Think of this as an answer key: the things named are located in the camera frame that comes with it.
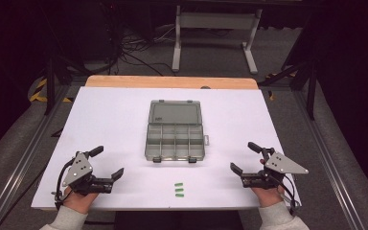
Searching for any white board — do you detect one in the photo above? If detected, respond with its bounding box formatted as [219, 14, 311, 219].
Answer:
[31, 86, 303, 211]

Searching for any right hand-held gripper black cable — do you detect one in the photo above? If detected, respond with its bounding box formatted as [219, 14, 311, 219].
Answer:
[276, 173, 300, 217]

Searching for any person's right hand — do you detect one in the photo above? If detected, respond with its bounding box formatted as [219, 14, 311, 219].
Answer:
[251, 158, 286, 209]

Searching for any grey metal stand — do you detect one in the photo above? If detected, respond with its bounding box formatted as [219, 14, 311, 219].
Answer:
[171, 5, 264, 76]

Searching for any left hand-held gripper black cable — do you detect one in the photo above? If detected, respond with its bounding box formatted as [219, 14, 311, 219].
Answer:
[51, 158, 78, 211]

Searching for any hand-held gripper black cable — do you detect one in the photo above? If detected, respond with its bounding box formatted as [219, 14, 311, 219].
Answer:
[51, 158, 78, 211]
[276, 173, 300, 217]

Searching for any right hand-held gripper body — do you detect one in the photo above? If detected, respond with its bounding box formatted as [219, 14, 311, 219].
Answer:
[240, 147, 310, 190]

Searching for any wooden table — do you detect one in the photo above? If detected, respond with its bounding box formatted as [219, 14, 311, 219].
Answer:
[84, 75, 260, 91]

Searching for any bundle of black floor cables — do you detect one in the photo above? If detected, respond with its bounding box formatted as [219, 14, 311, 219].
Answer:
[106, 18, 177, 77]

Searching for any black tripod stand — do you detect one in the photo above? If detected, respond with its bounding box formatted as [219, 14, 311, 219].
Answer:
[43, 54, 89, 117]
[258, 58, 318, 122]

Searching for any person's left hand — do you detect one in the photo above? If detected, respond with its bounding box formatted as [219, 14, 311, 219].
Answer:
[62, 186, 100, 215]

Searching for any clear grey plastic organizer box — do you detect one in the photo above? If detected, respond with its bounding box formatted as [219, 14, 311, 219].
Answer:
[144, 99, 211, 164]

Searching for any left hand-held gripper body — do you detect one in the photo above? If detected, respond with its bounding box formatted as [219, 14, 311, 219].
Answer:
[61, 151, 115, 196]

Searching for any aluminium floor rail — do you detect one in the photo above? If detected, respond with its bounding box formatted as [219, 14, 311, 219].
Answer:
[0, 85, 72, 230]
[294, 90, 367, 230]

